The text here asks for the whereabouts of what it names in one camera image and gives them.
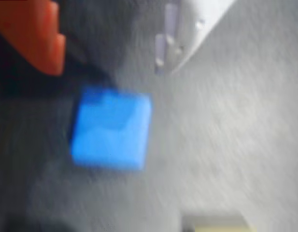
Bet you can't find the yellow wooden cube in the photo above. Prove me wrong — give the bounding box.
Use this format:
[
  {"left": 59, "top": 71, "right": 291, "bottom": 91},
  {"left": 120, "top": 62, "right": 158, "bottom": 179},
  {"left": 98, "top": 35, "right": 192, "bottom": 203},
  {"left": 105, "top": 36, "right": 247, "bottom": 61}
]
[{"left": 184, "top": 214, "right": 258, "bottom": 232}]

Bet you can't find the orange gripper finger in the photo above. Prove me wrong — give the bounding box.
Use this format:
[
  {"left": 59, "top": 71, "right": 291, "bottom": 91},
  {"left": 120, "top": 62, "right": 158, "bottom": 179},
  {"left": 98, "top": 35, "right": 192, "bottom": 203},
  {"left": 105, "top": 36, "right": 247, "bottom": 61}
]
[{"left": 0, "top": 0, "right": 67, "bottom": 77}]

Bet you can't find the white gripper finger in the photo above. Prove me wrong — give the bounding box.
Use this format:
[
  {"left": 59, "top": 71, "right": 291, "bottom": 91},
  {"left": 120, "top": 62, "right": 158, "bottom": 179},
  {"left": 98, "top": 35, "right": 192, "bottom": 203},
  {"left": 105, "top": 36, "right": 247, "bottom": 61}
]
[{"left": 155, "top": 0, "right": 236, "bottom": 76}]

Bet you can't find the blue wooden cube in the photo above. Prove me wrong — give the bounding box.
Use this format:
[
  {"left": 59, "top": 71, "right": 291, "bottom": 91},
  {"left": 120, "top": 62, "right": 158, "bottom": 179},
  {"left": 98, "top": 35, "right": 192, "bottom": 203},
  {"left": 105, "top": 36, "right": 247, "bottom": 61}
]
[{"left": 71, "top": 86, "right": 153, "bottom": 171}]

